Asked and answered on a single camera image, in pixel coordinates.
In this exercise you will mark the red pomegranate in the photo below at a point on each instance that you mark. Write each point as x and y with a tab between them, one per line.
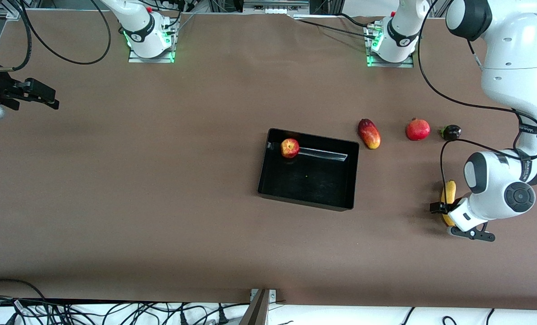
418	130

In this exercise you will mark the grey aluminium bar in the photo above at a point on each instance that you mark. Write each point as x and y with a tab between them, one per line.
256	311

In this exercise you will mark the small metal table bracket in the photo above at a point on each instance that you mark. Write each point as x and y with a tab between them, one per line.
272	295

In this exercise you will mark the dark purple mangosteen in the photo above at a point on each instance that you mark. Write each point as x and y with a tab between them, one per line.
451	133

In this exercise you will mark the black plastic box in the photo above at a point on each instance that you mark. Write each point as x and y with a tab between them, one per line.
322	180

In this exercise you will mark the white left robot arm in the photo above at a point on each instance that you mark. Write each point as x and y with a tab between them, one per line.
516	67

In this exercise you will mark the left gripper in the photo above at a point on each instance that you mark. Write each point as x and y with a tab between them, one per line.
439	207

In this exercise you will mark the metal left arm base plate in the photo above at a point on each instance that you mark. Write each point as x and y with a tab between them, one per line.
408	64

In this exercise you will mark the yellow banana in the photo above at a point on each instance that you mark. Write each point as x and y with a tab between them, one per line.
449	192

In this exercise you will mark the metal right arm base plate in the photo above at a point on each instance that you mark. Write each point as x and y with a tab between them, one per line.
135	58

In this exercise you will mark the silver frame bracket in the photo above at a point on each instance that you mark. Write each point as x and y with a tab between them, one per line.
15	13

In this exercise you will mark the red yellow mango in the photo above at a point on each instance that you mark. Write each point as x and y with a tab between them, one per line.
369	134

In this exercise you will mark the red yellow apple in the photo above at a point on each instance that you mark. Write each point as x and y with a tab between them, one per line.
290	148

